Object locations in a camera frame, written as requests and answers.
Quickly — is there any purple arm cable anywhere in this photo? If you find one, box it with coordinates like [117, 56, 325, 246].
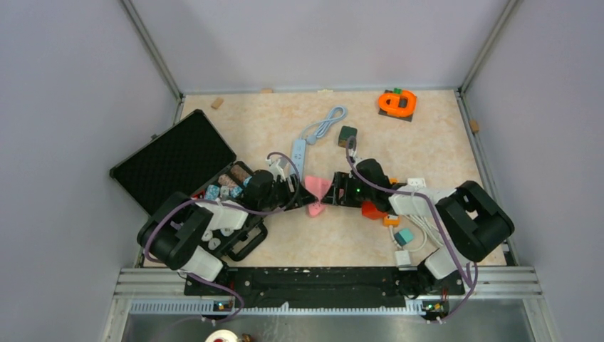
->
[142, 150, 303, 326]
[345, 135, 479, 322]

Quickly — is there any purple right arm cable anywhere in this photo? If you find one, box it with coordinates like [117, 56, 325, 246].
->
[345, 135, 479, 322]

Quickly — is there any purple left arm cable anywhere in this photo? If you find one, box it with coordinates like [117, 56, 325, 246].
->
[142, 150, 303, 326]

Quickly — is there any small wooden block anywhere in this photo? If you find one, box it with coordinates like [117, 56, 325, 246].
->
[211, 97, 224, 110]

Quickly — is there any wooden block at right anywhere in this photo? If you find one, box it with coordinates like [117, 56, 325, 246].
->
[469, 119, 480, 134]

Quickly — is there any red cube socket adapter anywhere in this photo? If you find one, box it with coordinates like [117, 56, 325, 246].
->
[361, 201, 387, 220]

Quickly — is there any poker chip stack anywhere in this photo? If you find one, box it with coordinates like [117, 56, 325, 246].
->
[203, 185, 222, 201]

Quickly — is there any teal cube adapter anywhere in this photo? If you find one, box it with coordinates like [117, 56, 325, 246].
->
[393, 228, 415, 247]

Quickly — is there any white plug adapter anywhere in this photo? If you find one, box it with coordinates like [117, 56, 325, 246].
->
[395, 250, 412, 268]

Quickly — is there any white coiled cable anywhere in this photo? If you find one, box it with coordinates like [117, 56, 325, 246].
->
[391, 214, 447, 254]

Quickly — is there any light blue power strip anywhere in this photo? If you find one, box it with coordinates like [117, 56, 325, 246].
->
[291, 139, 307, 174]

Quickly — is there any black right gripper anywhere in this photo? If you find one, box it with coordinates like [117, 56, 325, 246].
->
[322, 171, 375, 208]

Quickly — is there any dark square base plate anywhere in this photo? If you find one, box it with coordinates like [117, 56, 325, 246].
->
[378, 88, 418, 123]

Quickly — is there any black poker chip case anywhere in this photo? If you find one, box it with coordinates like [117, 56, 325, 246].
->
[109, 109, 268, 261]

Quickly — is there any light blue coiled cable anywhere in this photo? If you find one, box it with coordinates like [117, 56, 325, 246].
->
[300, 105, 349, 145]

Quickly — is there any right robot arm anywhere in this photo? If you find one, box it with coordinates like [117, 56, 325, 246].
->
[322, 158, 515, 294]

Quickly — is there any pink triangular power strip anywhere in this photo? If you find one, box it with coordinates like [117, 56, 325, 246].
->
[304, 175, 332, 218]

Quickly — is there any orange ring toy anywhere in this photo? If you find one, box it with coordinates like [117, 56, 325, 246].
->
[377, 90, 418, 118]

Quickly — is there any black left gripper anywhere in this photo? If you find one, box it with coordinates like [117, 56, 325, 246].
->
[259, 173, 318, 211]

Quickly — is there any dark green cube adapter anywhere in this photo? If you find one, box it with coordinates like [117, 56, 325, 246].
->
[338, 125, 358, 147]

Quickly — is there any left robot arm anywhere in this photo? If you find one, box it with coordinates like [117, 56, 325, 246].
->
[137, 170, 306, 295]

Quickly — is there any orange power strip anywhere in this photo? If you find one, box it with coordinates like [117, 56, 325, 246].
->
[382, 177, 401, 229]

